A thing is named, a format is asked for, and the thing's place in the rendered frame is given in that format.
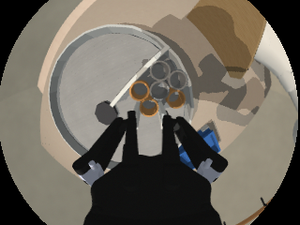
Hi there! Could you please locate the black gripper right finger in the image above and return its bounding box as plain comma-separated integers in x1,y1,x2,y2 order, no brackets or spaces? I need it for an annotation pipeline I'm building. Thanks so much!
157,101,228,190

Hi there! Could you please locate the blue open crate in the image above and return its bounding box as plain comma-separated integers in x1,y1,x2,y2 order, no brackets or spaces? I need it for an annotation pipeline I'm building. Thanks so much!
179,125,221,170

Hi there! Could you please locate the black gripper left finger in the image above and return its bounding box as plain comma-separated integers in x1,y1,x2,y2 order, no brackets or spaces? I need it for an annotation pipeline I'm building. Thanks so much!
72,102,141,191

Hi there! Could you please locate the bronze bushing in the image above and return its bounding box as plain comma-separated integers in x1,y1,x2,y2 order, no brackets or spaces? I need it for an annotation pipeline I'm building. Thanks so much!
140,95,158,117
165,87,186,109
129,80,149,101

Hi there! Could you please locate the grey metal bushing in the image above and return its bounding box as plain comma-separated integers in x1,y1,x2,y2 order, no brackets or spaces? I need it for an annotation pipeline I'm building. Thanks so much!
149,80,170,101
165,70,188,90
149,61,171,81

